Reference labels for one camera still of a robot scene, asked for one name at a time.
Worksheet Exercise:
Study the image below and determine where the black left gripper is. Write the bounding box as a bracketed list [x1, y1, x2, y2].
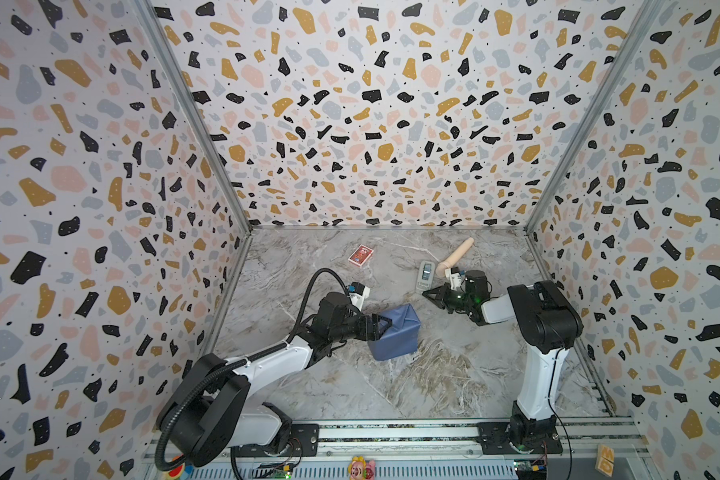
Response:
[328, 312, 390, 345]

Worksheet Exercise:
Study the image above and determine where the blue wrapping paper sheet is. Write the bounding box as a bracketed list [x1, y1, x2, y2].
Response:
[368, 304, 421, 361]

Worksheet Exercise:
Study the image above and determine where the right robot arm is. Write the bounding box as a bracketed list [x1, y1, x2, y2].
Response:
[422, 270, 583, 455]

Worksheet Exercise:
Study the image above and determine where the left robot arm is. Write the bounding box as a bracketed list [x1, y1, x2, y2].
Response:
[154, 292, 393, 472]

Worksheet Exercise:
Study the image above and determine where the red playing card box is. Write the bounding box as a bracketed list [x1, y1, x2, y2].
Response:
[348, 245, 374, 267]

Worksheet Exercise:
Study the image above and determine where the grey tape dispenser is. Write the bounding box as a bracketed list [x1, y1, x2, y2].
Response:
[415, 260, 436, 293]

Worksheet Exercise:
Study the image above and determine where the beige microphone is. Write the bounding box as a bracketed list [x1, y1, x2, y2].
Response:
[435, 237, 474, 277]

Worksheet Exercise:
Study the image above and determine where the pink yellow figure toy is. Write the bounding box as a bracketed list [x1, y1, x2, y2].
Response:
[348, 456, 376, 480]

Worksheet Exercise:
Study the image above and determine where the wooden letter block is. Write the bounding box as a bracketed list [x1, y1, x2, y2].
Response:
[595, 444, 615, 478]

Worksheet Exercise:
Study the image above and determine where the colourful smiley toy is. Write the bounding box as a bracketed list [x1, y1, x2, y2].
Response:
[163, 464, 189, 480]

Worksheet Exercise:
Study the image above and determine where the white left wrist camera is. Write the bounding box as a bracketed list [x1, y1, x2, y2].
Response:
[347, 282, 370, 311]

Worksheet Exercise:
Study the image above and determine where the black corrugated left cable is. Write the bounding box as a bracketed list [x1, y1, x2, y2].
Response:
[154, 267, 350, 472]

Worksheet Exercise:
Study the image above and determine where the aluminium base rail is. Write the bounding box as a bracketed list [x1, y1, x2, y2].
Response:
[140, 416, 652, 480]

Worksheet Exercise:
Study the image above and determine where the aluminium left corner post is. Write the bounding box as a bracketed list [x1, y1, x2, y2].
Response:
[128, 0, 253, 235]

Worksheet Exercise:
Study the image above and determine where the aluminium corner post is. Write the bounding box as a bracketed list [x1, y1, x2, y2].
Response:
[524, 0, 667, 235]
[128, 0, 253, 235]

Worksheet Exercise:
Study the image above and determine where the aluminium right corner post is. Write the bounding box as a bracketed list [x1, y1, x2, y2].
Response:
[524, 0, 667, 235]

